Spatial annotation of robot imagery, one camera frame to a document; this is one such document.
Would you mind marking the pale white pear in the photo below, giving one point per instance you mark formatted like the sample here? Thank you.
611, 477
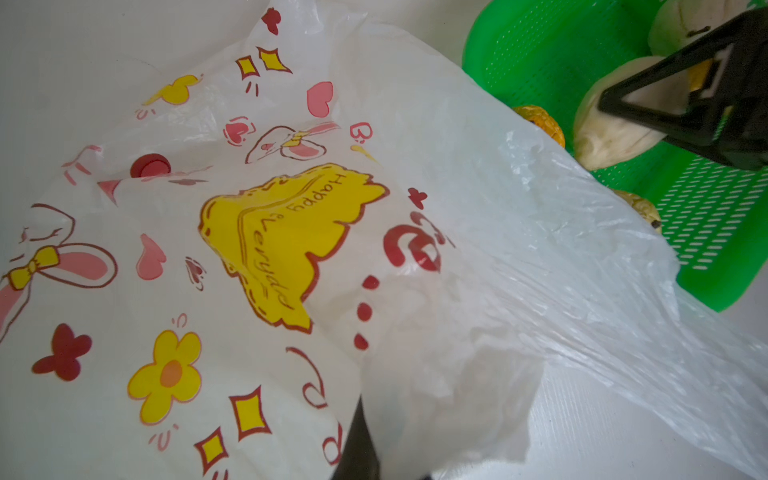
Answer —
602, 140

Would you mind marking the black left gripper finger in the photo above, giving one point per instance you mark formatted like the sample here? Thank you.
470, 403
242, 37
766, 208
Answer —
358, 460

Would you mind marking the pale pear at back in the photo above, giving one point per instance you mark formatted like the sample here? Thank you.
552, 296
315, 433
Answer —
681, 22

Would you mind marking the yellow pear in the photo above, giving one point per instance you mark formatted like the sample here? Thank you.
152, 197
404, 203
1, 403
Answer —
542, 119

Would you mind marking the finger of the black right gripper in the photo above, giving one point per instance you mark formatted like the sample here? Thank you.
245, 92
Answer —
709, 98

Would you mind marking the yellow-brown pear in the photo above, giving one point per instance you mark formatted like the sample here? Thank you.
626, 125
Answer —
644, 208

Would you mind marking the white printed plastic bag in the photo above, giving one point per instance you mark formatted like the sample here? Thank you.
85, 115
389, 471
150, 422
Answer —
206, 280

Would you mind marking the green plastic basket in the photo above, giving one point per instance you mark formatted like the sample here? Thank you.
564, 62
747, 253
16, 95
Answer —
549, 54

